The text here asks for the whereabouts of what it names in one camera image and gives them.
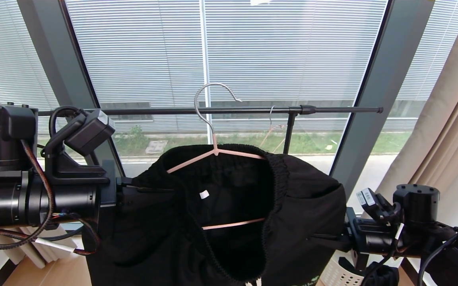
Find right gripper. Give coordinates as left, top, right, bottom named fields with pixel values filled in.
left=346, top=207, right=411, bottom=271

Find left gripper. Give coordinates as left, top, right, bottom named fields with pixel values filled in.
left=0, top=161, right=119, bottom=239

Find black shorts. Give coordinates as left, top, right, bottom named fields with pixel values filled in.
left=82, top=144, right=347, bottom=286

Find pink clothes hanger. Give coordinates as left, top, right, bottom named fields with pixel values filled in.
left=167, top=83, right=267, bottom=231
left=259, top=105, right=289, bottom=154

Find white laundry basket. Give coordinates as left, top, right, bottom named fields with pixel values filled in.
left=320, top=250, right=373, bottom=286

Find black clothes rack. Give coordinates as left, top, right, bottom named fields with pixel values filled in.
left=38, top=104, right=384, bottom=156

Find black garment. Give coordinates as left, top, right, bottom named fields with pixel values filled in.
left=338, top=257, right=400, bottom=286

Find beige curtain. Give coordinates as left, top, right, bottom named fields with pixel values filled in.
left=372, top=0, right=458, bottom=225
left=0, top=226, right=83, bottom=269

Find window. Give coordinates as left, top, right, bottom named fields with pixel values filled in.
left=0, top=0, right=458, bottom=233

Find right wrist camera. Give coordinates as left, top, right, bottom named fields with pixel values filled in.
left=356, top=188, right=403, bottom=228

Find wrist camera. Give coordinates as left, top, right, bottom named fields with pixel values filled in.
left=41, top=106, right=116, bottom=186
left=356, top=188, right=403, bottom=228

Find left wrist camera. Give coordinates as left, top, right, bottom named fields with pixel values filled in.
left=41, top=106, right=116, bottom=186

